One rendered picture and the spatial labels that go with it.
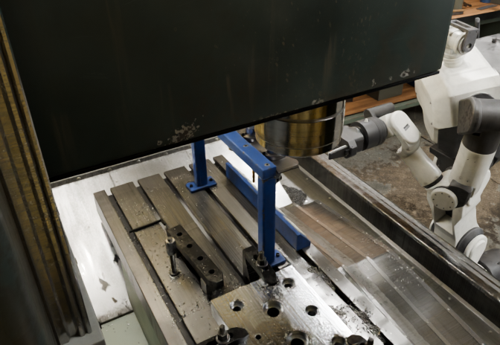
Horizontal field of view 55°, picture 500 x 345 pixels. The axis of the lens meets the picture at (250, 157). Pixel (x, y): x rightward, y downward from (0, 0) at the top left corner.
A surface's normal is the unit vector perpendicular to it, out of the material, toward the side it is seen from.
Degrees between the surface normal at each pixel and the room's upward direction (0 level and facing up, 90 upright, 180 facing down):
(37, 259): 90
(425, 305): 8
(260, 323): 0
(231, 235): 0
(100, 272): 24
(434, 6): 90
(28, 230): 90
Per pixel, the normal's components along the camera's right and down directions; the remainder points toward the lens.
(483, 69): -0.27, -0.73
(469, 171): -0.58, 0.53
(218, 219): -0.01, -0.85
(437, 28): 0.49, 0.45
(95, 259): 0.18, -0.59
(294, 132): -0.20, 0.52
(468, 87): -0.19, -0.11
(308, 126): 0.12, 0.52
